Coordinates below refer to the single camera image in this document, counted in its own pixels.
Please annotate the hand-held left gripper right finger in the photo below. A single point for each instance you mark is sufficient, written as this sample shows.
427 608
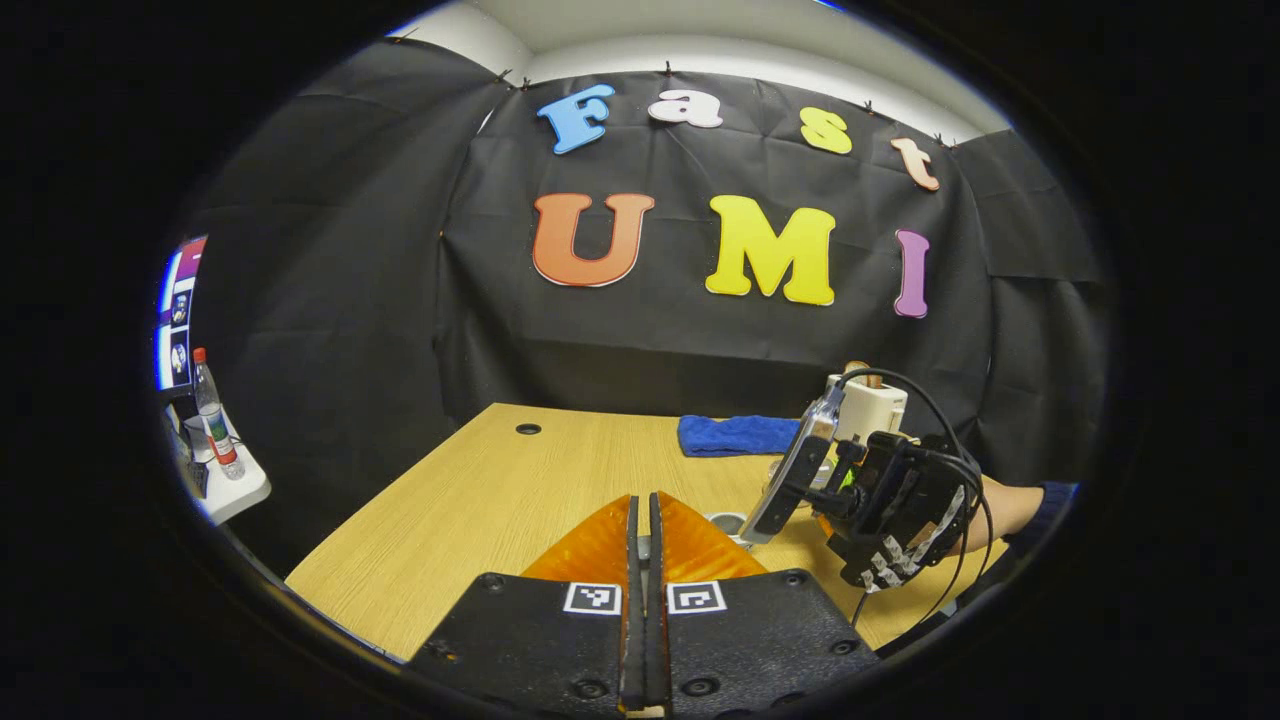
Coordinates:
658 660

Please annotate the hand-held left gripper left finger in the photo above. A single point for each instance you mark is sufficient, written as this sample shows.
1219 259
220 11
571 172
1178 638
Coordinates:
631 660

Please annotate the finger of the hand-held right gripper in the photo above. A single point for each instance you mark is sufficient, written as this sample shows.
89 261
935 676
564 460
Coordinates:
795 475

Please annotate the green label water bottle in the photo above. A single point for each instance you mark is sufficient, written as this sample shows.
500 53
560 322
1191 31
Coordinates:
778 468

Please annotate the white floral teacup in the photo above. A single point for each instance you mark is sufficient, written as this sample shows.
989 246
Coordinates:
725 522

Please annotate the red cap plastic bottle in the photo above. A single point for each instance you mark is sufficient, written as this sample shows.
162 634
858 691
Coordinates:
215 420

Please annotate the blue towel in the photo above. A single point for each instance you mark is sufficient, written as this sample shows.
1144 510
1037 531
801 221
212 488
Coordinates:
735 435

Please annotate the white toaster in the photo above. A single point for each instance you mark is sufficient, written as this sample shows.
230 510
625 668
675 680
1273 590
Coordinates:
880 410

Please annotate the bread slice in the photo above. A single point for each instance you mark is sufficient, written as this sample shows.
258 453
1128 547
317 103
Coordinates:
860 370

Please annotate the white side table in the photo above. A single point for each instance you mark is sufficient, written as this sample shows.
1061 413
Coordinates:
245 490

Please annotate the black backdrop cloth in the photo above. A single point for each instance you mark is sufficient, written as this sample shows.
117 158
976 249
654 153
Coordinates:
350 300

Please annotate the computer monitor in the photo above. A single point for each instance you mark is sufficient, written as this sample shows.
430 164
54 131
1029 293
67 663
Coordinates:
178 320

